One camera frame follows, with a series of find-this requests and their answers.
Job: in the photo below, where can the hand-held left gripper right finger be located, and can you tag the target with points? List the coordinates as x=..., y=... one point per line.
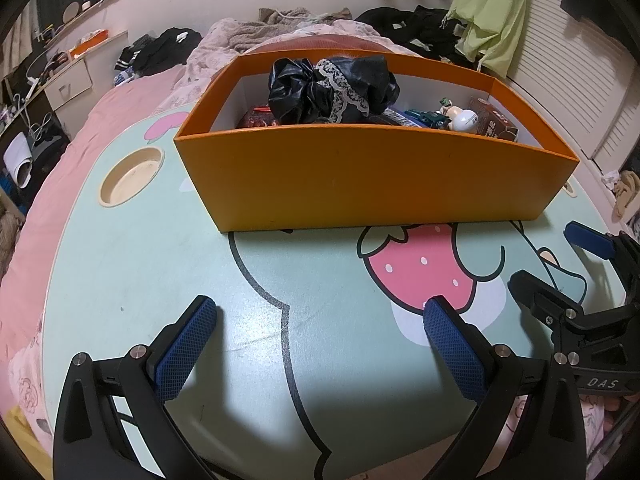
x=452, y=347

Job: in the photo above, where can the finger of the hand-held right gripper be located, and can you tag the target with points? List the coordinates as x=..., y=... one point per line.
x=542, y=300
x=587, y=240

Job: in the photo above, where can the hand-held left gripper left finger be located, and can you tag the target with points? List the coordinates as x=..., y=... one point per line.
x=187, y=347

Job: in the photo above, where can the white cartoon figure toy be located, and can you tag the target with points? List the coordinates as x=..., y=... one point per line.
x=465, y=120

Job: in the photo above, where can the orange cardboard box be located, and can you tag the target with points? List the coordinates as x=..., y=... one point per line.
x=350, y=180

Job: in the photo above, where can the green toy car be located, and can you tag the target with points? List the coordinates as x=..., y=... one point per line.
x=425, y=119

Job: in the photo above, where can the red patterned box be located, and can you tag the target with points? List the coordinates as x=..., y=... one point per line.
x=255, y=119

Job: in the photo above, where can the black lace scrunchie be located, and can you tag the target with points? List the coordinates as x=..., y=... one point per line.
x=295, y=90

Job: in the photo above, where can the cartoon printed desktop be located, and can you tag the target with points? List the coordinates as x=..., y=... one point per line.
x=150, y=270

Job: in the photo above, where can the beige plush toy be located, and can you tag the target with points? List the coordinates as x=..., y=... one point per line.
x=627, y=195

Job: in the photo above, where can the small brown carton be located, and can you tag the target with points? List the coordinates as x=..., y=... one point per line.
x=495, y=120

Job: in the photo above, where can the white louvered door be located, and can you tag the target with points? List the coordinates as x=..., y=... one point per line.
x=565, y=70

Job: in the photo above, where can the pink bed sheet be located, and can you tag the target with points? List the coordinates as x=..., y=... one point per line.
x=75, y=160

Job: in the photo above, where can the light green hanging cloth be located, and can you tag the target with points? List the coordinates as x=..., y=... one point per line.
x=495, y=10

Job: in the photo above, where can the white curved device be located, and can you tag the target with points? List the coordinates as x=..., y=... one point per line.
x=20, y=160

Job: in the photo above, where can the black clothes pile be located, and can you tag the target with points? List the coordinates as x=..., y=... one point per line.
x=400, y=22
x=160, y=50

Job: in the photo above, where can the white bedside cabinet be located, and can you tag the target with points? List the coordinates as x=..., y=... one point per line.
x=70, y=82

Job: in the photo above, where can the pink floral quilt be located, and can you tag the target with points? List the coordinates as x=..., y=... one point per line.
x=220, y=45

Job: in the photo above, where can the orange tissue box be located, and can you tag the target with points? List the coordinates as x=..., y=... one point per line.
x=90, y=42

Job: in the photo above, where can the beige knit garment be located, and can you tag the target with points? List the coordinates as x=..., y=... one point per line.
x=295, y=15

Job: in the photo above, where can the small round mirror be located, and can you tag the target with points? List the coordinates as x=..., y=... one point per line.
x=71, y=12

